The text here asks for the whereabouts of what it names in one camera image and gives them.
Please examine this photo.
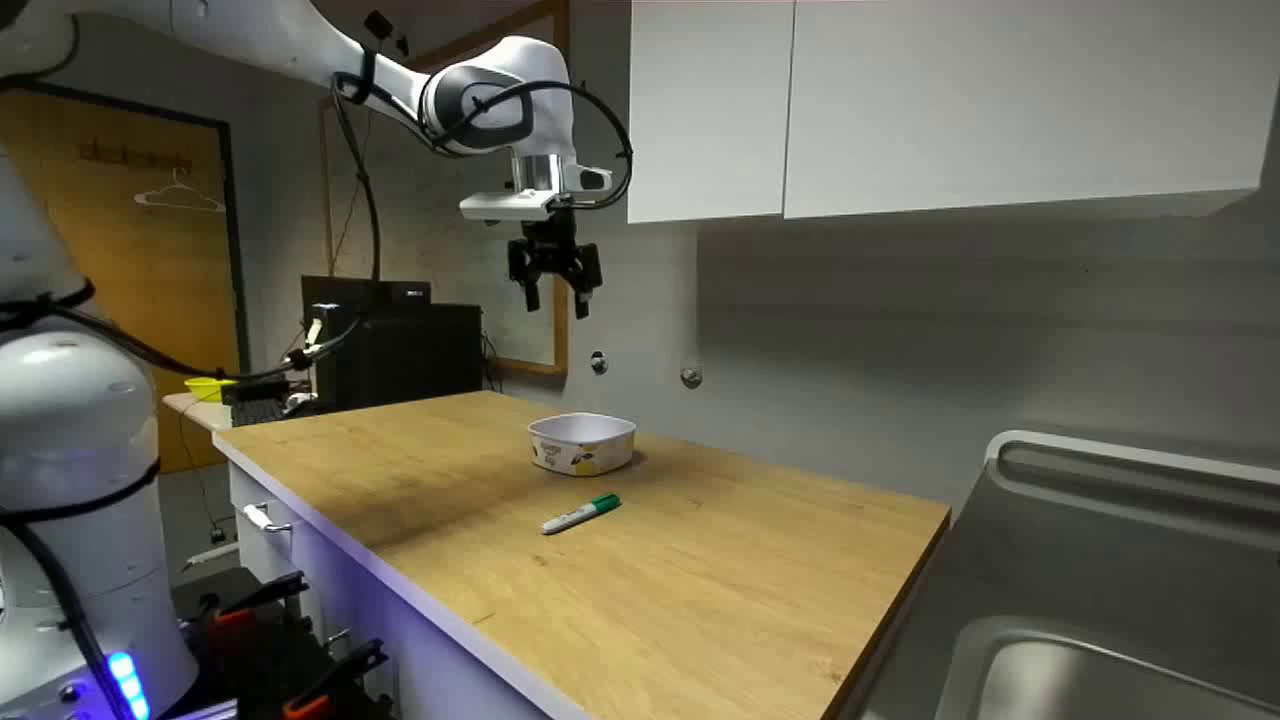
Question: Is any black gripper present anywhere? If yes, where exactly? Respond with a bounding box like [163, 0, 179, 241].
[506, 209, 605, 326]

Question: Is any green capped white marker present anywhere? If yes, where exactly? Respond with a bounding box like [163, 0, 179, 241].
[537, 494, 626, 540]

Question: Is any white patterned bowl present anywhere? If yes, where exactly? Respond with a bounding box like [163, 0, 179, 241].
[526, 407, 641, 480]

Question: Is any black box appliance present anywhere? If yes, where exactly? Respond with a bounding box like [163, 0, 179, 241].
[295, 271, 488, 407]

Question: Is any narrow white cabinet door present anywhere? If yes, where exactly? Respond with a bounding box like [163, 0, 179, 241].
[626, 0, 800, 227]

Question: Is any yellow plastic object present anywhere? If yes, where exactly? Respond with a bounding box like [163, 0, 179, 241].
[179, 374, 239, 407]

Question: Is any white counter cabinet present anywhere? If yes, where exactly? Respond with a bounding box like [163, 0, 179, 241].
[220, 452, 574, 720]

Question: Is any brown wooden door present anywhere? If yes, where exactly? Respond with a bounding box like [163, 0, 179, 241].
[0, 84, 251, 480]

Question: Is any red and black clamp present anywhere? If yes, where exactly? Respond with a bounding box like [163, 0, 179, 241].
[277, 635, 391, 720]
[195, 568, 312, 648]

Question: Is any wide white cabinet door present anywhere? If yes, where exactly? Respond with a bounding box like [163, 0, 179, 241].
[780, 0, 1280, 224]

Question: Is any stainless steel sink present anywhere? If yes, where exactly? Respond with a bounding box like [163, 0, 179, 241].
[847, 425, 1280, 720]

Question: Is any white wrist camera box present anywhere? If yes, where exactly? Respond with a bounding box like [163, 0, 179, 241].
[456, 184, 560, 227]

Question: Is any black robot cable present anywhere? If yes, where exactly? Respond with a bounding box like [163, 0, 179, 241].
[0, 51, 636, 392]

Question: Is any silver drawer handle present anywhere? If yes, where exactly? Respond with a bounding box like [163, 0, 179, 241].
[238, 496, 295, 540]

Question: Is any wire clothes hanger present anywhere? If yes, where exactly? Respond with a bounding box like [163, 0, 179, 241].
[127, 178, 227, 220]

